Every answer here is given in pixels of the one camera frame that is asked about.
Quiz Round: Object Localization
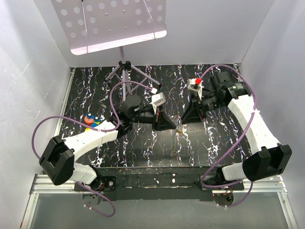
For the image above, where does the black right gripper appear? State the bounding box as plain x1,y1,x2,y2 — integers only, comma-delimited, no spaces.
181,92,225,125

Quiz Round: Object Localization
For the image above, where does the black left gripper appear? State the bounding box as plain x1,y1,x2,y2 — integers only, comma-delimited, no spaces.
130,104,176,133

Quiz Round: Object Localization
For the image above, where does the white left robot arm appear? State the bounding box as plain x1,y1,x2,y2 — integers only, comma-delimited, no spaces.
39,93,176,191

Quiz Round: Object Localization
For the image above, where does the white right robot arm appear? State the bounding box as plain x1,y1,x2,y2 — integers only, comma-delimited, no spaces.
182,72,292,190

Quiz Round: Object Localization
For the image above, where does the orange blue toy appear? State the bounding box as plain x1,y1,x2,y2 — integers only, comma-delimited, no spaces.
84,113,102,127

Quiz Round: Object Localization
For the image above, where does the white perforated music stand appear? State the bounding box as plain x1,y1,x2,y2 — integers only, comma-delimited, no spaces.
51,0,167,97

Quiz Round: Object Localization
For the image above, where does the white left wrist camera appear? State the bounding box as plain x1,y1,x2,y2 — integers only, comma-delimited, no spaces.
151,93,166,114

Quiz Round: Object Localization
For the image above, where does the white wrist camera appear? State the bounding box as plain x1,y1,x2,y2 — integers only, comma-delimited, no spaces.
151,93,166,114
187,78,203,100

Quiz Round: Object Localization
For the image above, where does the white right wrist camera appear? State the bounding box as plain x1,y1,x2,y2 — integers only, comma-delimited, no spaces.
187,78,203,100

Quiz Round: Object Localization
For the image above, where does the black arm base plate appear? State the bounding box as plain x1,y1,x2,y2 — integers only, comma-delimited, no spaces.
73,164,245,202

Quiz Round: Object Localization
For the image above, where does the aluminium rail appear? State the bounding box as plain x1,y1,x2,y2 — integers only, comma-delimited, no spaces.
20,175,297,229

